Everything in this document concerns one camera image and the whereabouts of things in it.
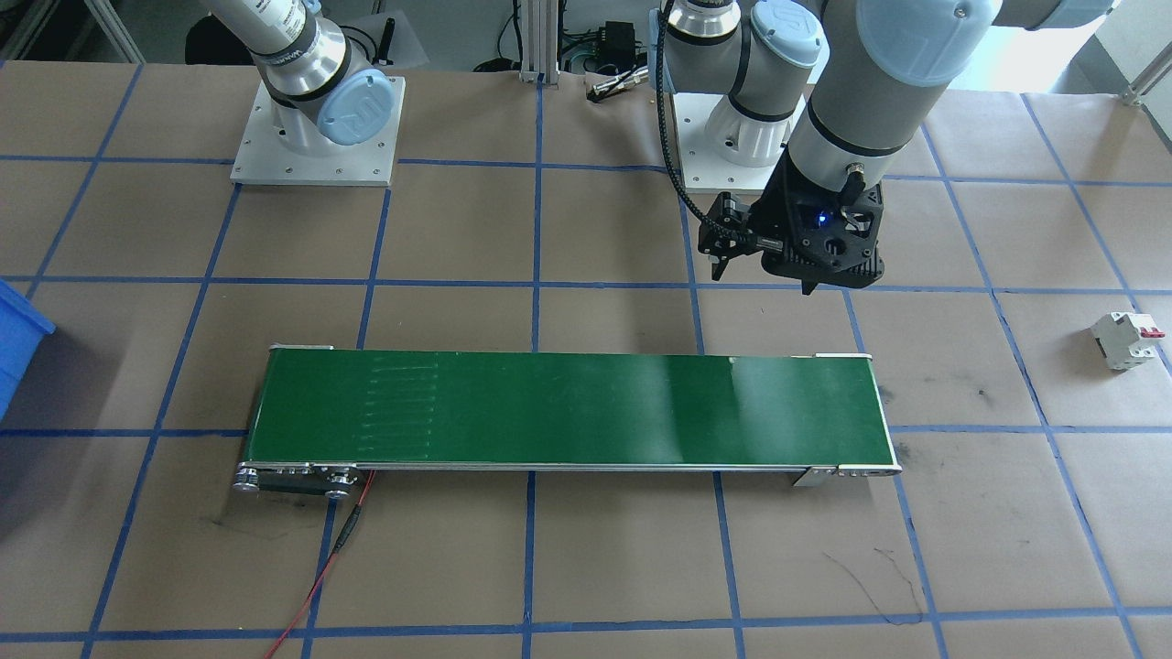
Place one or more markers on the white square base plate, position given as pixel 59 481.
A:
pixel 275 165
pixel 705 174

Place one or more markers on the aluminium profile post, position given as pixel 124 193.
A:
pixel 1149 87

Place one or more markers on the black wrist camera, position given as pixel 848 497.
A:
pixel 824 247

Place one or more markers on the black power supply box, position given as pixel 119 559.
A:
pixel 623 41

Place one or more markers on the blue open-front storage bin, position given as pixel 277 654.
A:
pixel 16 352

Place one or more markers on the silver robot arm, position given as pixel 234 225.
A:
pixel 284 37
pixel 879 101

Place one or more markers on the white circuit breaker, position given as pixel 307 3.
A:
pixel 1122 343

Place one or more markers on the green conveyor belt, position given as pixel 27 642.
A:
pixel 568 412

